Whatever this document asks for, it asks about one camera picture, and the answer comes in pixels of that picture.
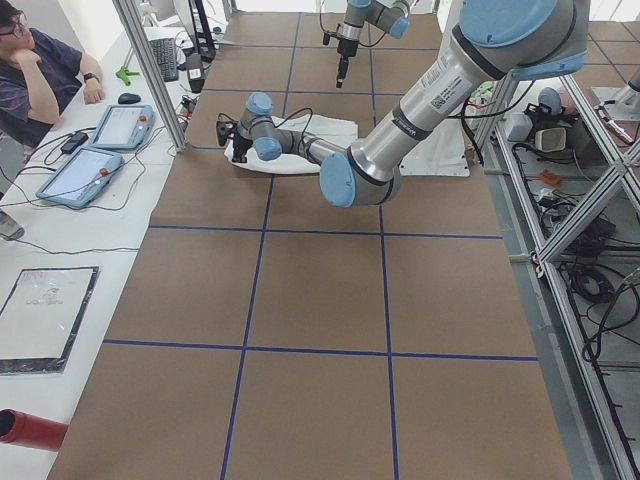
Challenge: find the person's left hand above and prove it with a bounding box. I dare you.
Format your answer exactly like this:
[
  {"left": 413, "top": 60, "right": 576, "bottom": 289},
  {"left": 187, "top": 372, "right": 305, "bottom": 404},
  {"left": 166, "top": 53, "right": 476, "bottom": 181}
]
[{"left": 83, "top": 78, "right": 105, "bottom": 105}]

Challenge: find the black power adapter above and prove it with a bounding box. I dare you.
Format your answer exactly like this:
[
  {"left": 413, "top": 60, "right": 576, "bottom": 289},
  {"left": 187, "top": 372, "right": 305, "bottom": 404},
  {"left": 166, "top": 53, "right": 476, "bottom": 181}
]
[{"left": 60, "top": 131, "right": 88, "bottom": 155}]

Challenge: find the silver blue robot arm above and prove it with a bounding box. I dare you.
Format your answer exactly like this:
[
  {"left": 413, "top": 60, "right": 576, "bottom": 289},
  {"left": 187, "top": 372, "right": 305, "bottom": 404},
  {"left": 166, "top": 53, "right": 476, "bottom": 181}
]
[
  {"left": 216, "top": 0, "right": 590, "bottom": 207},
  {"left": 323, "top": 0, "right": 410, "bottom": 88}
]

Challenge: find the black computer mouse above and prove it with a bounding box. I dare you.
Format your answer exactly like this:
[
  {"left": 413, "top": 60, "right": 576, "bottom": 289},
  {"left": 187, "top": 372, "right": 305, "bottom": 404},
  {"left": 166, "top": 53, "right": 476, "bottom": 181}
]
[{"left": 117, "top": 92, "right": 141, "bottom": 105}]

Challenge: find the aluminium frame post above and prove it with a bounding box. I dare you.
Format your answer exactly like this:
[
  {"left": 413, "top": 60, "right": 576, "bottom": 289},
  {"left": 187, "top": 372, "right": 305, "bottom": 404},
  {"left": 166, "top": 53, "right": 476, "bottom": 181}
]
[{"left": 113, "top": 0, "right": 187, "bottom": 153}]

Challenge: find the upper blue teach pendant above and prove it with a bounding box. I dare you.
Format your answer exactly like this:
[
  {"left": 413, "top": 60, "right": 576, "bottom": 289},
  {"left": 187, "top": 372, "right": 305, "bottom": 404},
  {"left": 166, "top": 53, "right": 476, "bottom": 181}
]
[{"left": 89, "top": 104, "right": 155, "bottom": 150}]

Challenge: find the black keyboard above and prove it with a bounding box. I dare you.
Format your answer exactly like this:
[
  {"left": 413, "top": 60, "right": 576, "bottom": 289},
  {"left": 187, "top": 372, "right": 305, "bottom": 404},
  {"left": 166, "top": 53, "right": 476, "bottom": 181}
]
[{"left": 149, "top": 38, "right": 179, "bottom": 82}]

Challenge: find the blue teach pendant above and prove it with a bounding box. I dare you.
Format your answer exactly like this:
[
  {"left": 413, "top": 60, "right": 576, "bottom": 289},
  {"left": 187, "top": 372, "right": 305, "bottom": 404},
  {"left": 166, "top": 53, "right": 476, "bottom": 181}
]
[
  {"left": 89, "top": 104, "right": 155, "bottom": 150},
  {"left": 36, "top": 147, "right": 123, "bottom": 208}
]

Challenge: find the red cylinder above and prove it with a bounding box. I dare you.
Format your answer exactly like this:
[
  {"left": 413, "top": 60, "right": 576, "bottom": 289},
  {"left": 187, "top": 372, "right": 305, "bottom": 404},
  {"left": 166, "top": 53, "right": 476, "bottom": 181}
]
[{"left": 1, "top": 409, "right": 68, "bottom": 452}]

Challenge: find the seated person dark shirt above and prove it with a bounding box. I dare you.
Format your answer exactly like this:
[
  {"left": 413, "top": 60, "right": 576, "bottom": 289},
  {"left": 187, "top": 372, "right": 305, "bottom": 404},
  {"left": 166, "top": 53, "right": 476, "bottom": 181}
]
[{"left": 1, "top": 1, "right": 103, "bottom": 148}]

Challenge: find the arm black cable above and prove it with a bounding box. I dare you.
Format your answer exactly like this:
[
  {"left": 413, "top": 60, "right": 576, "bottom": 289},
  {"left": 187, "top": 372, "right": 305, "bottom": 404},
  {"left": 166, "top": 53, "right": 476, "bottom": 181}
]
[{"left": 215, "top": 107, "right": 316, "bottom": 132}]

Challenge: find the white long-sleeve printed shirt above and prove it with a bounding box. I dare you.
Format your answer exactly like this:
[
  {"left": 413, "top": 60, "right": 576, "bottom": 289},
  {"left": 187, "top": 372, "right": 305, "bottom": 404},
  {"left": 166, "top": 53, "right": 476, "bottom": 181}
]
[{"left": 224, "top": 114, "right": 359, "bottom": 175}]

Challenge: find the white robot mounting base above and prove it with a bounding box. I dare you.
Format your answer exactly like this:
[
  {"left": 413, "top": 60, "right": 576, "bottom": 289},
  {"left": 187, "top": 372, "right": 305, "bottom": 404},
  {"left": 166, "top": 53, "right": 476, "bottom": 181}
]
[{"left": 400, "top": 120, "right": 470, "bottom": 178}]

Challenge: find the silver foil tray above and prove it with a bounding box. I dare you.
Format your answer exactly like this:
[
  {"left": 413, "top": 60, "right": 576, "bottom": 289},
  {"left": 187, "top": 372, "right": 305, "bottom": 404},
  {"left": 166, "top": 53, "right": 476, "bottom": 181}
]
[{"left": 1, "top": 266, "right": 99, "bottom": 376}]

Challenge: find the aluminium frame rail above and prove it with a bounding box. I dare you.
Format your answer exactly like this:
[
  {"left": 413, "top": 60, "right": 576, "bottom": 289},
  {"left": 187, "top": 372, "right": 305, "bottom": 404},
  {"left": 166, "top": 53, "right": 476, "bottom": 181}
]
[{"left": 481, "top": 65, "right": 639, "bottom": 479}]

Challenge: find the green plastic tool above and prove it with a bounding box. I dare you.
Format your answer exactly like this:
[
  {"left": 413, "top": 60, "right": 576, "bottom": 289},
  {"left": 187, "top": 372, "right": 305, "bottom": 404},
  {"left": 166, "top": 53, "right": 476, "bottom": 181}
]
[{"left": 116, "top": 66, "right": 140, "bottom": 86}]

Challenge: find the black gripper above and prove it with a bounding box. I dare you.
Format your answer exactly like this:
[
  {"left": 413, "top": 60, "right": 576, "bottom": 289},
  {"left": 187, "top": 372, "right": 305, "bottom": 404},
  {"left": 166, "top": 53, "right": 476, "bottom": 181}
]
[
  {"left": 336, "top": 37, "right": 357, "bottom": 88},
  {"left": 232, "top": 127, "right": 253, "bottom": 164}
]

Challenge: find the lower blue teach pendant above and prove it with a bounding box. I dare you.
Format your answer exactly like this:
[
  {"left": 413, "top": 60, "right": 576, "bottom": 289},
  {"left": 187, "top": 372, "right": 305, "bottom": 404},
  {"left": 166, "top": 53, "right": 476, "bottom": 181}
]
[{"left": 36, "top": 147, "right": 123, "bottom": 208}]

